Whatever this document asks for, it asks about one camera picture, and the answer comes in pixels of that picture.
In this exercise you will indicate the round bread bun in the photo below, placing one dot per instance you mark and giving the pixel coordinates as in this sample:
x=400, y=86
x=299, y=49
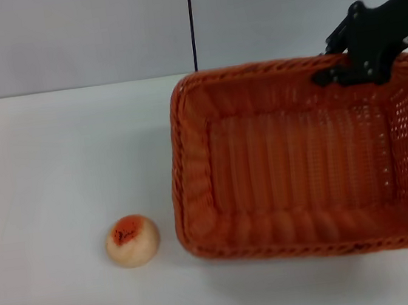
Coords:
x=133, y=244

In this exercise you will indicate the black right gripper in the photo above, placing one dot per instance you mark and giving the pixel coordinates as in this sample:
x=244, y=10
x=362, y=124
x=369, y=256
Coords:
x=376, y=38

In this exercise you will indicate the orange woven plastic basket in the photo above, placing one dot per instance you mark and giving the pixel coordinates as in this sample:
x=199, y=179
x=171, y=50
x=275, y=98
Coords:
x=288, y=172

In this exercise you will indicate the black vertical wall strip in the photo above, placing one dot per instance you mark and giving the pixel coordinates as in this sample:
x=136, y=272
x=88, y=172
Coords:
x=191, y=24

